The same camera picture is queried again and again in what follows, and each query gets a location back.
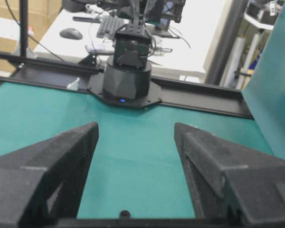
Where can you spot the cardboard box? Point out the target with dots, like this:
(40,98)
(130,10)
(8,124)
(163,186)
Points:
(41,14)

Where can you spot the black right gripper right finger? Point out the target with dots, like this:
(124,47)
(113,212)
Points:
(231,181)

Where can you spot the black keyboard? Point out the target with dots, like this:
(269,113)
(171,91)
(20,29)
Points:
(108,27)

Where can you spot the black computer mouse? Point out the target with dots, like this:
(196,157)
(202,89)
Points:
(71,33)

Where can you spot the green backdrop panel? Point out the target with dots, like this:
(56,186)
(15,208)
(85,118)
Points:
(265,92)

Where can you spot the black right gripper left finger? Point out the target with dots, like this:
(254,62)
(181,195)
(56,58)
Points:
(44,182)

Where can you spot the black computer monitor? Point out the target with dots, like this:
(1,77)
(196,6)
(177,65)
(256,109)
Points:
(160,16)

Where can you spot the black vertical pole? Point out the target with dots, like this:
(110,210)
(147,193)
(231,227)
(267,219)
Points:
(23,17)

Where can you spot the black aluminium frame rail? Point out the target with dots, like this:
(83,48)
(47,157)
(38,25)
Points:
(56,75)

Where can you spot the white desk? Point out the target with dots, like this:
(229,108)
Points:
(186,51)

